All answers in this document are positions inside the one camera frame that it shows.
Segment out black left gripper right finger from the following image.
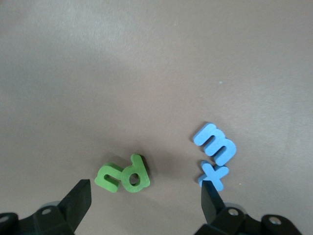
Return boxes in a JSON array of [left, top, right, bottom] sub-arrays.
[[197, 181, 304, 235]]

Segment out blue lowercase letter x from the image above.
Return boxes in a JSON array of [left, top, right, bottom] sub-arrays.
[[197, 160, 230, 191]]

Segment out brown table cover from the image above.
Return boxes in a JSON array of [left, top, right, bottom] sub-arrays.
[[0, 0, 313, 235]]

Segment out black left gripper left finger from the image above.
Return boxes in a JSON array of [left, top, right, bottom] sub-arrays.
[[0, 179, 92, 235]]

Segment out green lowercase letter n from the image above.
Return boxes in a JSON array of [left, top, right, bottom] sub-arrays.
[[94, 163, 123, 193]]

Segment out green lowercase letter p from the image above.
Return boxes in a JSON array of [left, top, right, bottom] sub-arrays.
[[120, 153, 151, 194]]

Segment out blue lowercase letter m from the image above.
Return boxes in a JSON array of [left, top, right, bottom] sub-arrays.
[[193, 122, 237, 167]]

